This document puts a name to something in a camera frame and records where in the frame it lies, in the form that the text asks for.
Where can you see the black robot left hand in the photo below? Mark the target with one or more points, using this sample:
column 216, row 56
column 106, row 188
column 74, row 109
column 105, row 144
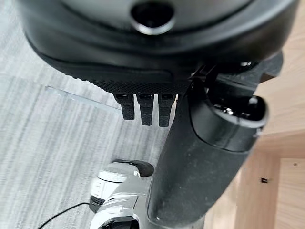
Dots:
column 152, row 59

